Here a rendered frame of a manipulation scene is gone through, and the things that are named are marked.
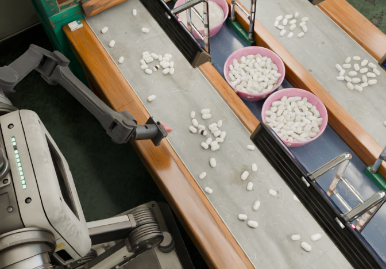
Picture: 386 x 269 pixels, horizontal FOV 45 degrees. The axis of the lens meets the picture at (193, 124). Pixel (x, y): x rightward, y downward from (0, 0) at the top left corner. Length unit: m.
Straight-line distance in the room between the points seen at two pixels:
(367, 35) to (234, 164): 0.88
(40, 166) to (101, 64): 1.09
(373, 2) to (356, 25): 1.28
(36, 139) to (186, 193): 0.76
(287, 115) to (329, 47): 0.43
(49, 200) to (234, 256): 0.80
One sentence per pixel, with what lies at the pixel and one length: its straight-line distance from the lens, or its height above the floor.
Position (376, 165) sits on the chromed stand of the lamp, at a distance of 1.88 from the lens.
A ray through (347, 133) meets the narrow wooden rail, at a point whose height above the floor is 0.74.
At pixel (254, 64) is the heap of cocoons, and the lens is 2.11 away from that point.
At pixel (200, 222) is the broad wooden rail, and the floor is 0.76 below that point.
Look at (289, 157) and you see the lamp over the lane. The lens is 1.44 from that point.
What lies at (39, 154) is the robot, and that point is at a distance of 1.14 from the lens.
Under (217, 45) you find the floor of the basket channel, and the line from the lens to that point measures 2.26.
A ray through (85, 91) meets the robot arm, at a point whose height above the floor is 1.05.
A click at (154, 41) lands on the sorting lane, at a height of 0.74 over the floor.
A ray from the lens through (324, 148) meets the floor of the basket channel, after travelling 1.99.
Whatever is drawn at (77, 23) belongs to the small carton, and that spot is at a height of 0.79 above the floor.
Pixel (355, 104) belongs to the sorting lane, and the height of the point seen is 0.74.
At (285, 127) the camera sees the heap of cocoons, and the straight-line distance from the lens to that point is 1.93.
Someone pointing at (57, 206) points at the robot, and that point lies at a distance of 1.07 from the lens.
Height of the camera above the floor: 2.38
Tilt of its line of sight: 58 degrees down
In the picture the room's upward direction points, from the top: 6 degrees counter-clockwise
